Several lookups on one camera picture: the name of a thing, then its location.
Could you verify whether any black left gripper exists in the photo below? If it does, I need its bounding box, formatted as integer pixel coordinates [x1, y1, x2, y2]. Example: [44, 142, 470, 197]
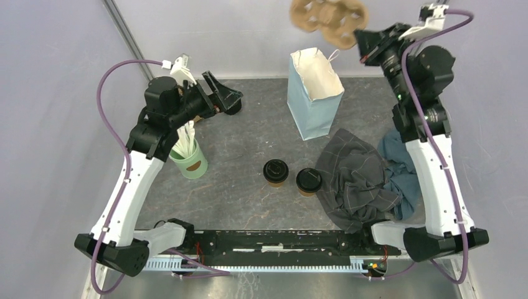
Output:
[169, 70, 243, 128]

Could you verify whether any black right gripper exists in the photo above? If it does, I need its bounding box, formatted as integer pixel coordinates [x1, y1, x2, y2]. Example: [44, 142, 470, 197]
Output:
[356, 22, 420, 102]

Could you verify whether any single brown pulp carrier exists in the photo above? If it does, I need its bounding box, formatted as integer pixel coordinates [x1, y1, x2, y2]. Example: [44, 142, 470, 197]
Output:
[290, 0, 369, 50]

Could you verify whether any light blue paper bag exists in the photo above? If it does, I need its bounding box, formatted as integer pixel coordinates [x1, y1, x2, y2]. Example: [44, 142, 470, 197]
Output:
[287, 47, 344, 141]

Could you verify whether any black plastic cup lid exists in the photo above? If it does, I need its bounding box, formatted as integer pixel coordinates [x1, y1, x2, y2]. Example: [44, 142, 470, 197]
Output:
[296, 168, 323, 191]

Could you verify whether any brown paper coffee cup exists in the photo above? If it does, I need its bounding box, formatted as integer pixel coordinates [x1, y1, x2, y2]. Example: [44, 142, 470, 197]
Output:
[298, 188, 317, 197]

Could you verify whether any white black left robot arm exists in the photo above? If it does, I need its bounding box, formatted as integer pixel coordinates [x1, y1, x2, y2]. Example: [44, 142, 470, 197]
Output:
[74, 72, 243, 277]

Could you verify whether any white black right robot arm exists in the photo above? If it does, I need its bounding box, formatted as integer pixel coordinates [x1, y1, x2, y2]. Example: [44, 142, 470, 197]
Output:
[354, 23, 489, 262]

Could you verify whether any stack of black lids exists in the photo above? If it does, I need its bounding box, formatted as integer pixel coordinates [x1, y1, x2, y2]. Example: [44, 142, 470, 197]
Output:
[225, 102, 242, 115]

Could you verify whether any white stir sticks bundle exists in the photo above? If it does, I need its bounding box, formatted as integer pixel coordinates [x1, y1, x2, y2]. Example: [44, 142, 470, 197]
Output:
[172, 120, 196, 159]

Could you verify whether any green cup holder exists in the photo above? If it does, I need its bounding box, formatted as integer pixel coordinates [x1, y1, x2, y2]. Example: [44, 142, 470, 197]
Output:
[169, 140, 208, 179]

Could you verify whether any dark grey checked cloth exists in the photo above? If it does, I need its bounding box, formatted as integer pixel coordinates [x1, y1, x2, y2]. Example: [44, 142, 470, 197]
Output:
[315, 129, 402, 234]

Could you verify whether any teal blue cloth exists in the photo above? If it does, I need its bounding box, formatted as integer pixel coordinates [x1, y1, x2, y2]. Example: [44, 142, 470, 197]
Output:
[377, 129, 422, 220]

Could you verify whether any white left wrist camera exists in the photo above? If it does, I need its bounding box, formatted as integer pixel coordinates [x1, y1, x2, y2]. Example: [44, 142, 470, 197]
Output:
[161, 54, 197, 86]

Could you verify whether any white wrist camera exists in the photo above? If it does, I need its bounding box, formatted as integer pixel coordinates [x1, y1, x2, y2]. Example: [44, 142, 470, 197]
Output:
[161, 54, 197, 86]
[398, 3, 449, 40]

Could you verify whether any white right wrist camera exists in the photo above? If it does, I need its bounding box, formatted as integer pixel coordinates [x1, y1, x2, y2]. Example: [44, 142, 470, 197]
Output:
[398, 3, 449, 40]

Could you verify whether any white slotted cable duct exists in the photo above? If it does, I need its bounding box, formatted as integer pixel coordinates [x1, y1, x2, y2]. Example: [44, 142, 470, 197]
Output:
[143, 255, 367, 274]

